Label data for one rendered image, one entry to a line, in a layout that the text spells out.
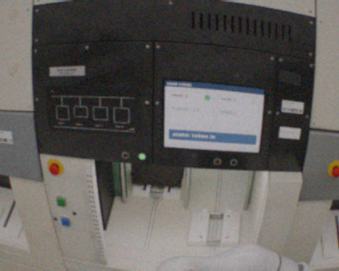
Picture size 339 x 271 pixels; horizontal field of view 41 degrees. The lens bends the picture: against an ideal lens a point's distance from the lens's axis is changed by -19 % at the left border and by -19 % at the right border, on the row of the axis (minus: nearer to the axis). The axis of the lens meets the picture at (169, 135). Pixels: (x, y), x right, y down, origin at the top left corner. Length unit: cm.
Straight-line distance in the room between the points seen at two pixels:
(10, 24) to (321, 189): 121
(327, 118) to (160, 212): 102
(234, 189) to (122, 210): 52
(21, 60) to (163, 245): 101
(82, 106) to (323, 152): 77
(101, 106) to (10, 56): 38
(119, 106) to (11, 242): 95
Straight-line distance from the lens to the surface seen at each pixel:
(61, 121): 161
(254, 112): 151
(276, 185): 159
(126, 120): 155
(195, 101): 150
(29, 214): 193
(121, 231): 217
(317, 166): 163
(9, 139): 172
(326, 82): 150
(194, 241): 208
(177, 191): 234
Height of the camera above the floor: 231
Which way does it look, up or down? 31 degrees down
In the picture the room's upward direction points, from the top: 1 degrees clockwise
